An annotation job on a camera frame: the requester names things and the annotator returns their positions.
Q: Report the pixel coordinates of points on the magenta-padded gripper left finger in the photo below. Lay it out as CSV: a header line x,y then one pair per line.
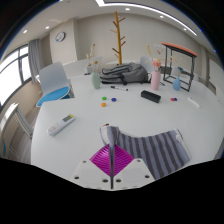
x,y
91,171

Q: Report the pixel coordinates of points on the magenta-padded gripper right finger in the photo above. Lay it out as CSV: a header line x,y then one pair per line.
x,y
133,173

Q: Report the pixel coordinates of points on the grey striped towel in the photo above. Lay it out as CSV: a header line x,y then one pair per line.
x,y
160,151

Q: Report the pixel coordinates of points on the small red block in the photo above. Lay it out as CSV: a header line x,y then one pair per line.
x,y
105,125

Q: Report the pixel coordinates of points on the white remote control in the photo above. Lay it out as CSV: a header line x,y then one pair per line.
x,y
61,124

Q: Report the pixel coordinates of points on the orange round magnet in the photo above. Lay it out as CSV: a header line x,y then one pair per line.
x,y
103,104

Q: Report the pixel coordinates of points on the green round magnet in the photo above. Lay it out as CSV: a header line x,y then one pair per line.
x,y
104,98

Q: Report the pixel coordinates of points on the black rectangular case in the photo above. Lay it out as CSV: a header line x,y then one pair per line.
x,y
150,96

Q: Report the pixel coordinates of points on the black marker pen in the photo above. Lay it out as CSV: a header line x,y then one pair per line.
x,y
119,88

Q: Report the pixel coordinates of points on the white-framed chair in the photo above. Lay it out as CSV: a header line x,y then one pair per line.
x,y
16,123

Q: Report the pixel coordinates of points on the green vase with dried flowers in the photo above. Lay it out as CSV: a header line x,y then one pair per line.
x,y
96,81

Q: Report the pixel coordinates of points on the white rectangular bar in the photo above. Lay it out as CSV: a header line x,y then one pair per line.
x,y
193,102

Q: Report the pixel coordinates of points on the pink vase with flowers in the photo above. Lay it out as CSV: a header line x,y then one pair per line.
x,y
155,81

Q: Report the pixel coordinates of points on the blue vase with flowers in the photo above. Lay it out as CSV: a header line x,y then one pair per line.
x,y
176,84

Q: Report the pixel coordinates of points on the white chair with blue seat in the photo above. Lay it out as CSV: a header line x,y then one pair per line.
x,y
53,80

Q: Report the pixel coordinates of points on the grey backpack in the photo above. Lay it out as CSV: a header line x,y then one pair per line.
x,y
128,72

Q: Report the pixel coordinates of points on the grey curtain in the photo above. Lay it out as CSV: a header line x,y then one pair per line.
x,y
35,60

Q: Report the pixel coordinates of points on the window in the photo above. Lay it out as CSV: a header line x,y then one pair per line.
x,y
11,75

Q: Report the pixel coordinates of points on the black-framed stand with orange top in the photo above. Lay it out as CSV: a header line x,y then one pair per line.
x,y
180,48

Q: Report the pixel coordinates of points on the wooden coat rack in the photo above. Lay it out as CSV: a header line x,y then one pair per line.
x,y
118,36

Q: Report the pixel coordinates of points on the recessed ceiling lights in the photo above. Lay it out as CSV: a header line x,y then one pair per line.
x,y
127,9

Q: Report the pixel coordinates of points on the ceiling light strip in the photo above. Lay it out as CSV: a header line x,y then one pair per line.
x,y
146,7

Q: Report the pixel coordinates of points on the round wall clock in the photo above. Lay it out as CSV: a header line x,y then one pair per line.
x,y
60,36

